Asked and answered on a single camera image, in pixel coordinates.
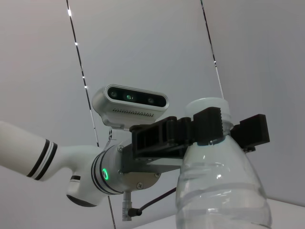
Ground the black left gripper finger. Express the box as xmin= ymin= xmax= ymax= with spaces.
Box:
xmin=230 ymin=114 xmax=271 ymax=153

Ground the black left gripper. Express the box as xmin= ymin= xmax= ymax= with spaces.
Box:
xmin=129 ymin=106 xmax=224 ymax=161

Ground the clear water bottle green label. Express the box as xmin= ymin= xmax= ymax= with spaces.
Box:
xmin=175 ymin=96 xmax=273 ymax=229

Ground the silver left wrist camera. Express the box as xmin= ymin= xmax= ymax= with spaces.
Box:
xmin=91 ymin=83 xmax=170 ymax=131

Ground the silver left wrist mount plate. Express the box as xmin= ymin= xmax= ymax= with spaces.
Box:
xmin=118 ymin=143 xmax=183 ymax=191

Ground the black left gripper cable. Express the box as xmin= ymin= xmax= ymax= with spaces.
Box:
xmin=128 ymin=187 xmax=178 ymax=217

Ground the white left wrist cable socket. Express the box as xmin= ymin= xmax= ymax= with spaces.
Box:
xmin=121 ymin=190 xmax=134 ymax=222

